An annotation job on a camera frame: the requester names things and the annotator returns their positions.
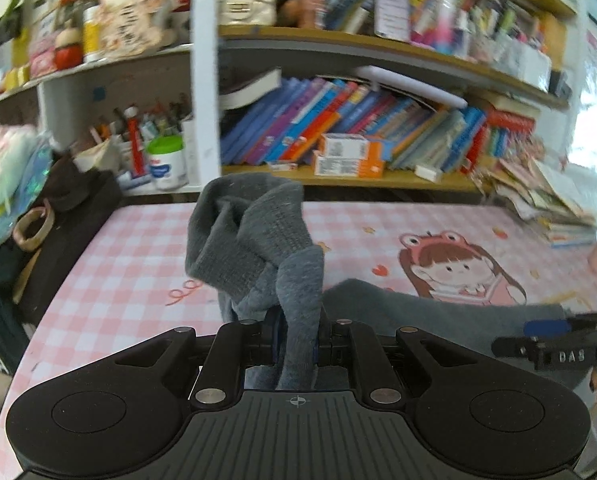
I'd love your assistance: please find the grey fleece garment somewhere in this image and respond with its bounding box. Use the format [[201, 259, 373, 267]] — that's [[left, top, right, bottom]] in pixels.
[[184, 174, 568, 391]]

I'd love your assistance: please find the stack of papers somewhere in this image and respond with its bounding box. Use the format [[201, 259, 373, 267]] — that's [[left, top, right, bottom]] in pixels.
[[483, 158, 597, 247]]

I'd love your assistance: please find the orange white box lower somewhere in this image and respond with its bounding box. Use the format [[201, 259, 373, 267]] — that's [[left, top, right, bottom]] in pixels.
[[313, 151, 385, 179]]

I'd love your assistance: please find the orange white box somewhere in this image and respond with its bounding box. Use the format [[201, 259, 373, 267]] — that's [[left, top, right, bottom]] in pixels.
[[313, 151, 385, 179], [318, 133, 393, 162]]

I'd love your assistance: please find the small white eraser box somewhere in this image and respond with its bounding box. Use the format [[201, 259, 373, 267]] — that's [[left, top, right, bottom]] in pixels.
[[415, 165, 444, 183]]

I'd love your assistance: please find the orange white box upper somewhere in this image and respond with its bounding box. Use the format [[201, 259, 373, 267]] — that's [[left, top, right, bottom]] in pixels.
[[318, 133, 393, 162]]

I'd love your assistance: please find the white green lidded jar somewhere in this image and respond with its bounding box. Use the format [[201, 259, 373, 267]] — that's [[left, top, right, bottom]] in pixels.
[[146, 136, 188, 191]]

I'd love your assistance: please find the row of colourful books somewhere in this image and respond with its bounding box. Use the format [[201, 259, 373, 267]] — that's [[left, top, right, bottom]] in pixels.
[[219, 70, 539, 174]]

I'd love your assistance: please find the red tassel ornament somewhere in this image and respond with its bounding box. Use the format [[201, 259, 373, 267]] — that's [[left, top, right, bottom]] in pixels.
[[124, 105, 146, 177]]

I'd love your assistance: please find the black bag with items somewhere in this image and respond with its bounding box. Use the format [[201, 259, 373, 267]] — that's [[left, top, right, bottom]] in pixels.
[[0, 158, 123, 375]]

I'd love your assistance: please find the white paper roll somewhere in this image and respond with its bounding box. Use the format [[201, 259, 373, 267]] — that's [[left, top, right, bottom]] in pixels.
[[354, 65, 468, 110]]

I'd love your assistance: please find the wooden bookshelf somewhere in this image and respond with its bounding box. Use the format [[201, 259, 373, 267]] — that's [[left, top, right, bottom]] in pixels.
[[218, 0, 579, 191]]

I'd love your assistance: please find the lucky cat figurine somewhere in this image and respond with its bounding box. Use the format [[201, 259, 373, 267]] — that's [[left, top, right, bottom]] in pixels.
[[99, 0, 165, 58]]

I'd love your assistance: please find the white shelf post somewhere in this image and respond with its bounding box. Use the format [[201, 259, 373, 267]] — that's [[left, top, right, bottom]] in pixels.
[[191, 0, 220, 186]]

